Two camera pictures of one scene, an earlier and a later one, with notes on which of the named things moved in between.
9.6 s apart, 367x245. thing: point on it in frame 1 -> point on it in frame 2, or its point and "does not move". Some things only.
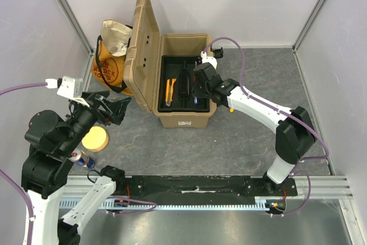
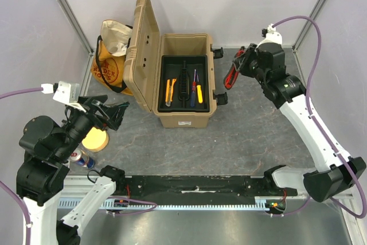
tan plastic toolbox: [145, 46] does not move
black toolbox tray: [182, 68] does not move
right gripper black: [198, 85] -> [246, 63]
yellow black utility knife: [169, 91] does not move
